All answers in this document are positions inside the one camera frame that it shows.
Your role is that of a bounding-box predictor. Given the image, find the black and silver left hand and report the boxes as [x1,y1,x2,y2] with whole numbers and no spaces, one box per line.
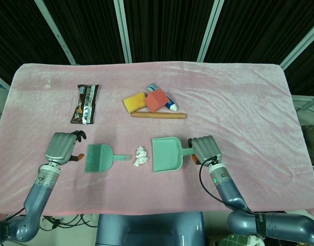
[45,130,87,165]

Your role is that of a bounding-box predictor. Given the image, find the black and silver right hand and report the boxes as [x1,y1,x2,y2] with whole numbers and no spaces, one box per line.
[187,135,223,165]

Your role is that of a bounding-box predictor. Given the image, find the green plastic dustpan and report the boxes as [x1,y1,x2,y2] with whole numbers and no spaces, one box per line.
[151,137,196,174]

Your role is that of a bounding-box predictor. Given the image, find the green hand brush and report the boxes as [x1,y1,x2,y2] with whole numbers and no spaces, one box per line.
[84,143,132,173]

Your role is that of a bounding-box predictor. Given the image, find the white paper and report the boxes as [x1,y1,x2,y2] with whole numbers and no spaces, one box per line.
[132,156,149,168]
[135,145,148,157]

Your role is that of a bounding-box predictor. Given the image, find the pink velvet tablecloth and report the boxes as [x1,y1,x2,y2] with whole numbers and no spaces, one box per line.
[0,60,314,217]

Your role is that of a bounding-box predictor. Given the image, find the brown snack wrapper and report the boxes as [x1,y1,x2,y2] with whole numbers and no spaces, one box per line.
[70,84,100,126]

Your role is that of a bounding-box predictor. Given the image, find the blue and white toothpaste tube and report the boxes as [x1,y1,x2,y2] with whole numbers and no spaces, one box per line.
[145,82,178,112]

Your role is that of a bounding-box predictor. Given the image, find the wooden rolling pin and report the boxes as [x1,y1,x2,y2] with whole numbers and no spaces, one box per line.
[131,111,187,120]

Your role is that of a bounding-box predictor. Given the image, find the red foam cube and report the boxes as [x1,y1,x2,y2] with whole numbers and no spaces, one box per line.
[144,88,171,113]

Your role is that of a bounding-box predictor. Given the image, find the yellow sponge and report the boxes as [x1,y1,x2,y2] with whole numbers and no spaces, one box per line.
[122,92,147,114]

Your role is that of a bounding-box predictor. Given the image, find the green checkered cloth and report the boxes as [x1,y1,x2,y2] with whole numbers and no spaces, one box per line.
[220,233,262,246]

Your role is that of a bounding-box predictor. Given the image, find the blue-grey robot torso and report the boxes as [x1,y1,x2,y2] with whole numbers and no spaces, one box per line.
[96,212,206,246]

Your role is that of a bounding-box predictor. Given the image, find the olive green bag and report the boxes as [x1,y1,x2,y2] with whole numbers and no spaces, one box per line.
[301,124,314,166]

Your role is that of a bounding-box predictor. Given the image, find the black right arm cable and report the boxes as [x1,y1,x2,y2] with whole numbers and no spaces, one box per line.
[199,156,253,214]

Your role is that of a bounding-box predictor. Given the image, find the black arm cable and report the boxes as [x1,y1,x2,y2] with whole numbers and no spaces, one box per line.
[2,208,27,221]
[199,156,253,214]

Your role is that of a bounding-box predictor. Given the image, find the black floor cables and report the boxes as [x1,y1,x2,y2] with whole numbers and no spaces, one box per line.
[40,214,99,231]

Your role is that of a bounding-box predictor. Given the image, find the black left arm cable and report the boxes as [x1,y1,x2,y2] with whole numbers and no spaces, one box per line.
[2,208,27,221]

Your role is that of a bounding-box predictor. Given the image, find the white partition post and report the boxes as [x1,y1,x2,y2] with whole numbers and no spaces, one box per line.
[35,0,76,65]
[279,19,314,70]
[197,0,225,63]
[114,0,133,64]

